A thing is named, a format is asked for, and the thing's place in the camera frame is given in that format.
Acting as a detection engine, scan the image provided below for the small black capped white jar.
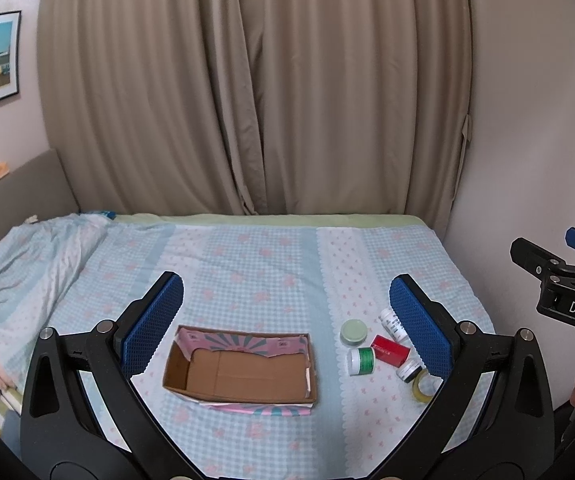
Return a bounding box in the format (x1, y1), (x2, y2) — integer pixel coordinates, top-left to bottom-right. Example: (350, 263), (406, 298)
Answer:
(396, 358), (423, 384)

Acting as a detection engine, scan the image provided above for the pale green round lid jar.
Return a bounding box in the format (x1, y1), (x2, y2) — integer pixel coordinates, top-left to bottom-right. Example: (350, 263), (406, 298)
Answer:
(339, 318), (368, 347)

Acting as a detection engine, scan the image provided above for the red carton box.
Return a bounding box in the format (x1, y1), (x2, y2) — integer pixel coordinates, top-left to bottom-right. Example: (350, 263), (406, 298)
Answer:
(370, 335), (410, 368)

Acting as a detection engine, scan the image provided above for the crumpled light blue blanket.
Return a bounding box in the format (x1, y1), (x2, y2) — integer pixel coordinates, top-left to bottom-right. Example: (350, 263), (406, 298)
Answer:
(0, 214), (112, 391)

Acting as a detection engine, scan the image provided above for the open cardboard box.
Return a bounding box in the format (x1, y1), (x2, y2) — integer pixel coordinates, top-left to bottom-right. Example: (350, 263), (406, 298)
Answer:
(163, 325), (318, 417)

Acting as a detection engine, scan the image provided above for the checked light blue bedspread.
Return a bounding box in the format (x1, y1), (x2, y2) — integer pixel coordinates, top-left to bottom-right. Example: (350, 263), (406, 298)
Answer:
(46, 220), (493, 479)

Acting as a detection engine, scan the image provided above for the white pill bottle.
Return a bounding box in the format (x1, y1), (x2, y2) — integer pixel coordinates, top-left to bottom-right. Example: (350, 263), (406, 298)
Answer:
(379, 307), (411, 348)

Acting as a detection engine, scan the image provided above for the grey bed headboard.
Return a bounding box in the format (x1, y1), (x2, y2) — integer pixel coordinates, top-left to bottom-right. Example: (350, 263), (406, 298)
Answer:
(0, 150), (80, 240)

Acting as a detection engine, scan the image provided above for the yellow tape roll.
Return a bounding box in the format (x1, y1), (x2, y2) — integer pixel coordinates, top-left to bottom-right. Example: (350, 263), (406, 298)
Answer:
(412, 368), (443, 404)

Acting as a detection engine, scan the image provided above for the beige curtain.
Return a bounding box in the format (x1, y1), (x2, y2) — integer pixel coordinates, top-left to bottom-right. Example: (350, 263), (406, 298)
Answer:
(37, 0), (473, 234)

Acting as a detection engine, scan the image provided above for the green labelled white jar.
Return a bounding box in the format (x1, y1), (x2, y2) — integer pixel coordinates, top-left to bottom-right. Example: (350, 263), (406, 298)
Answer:
(347, 347), (375, 376)

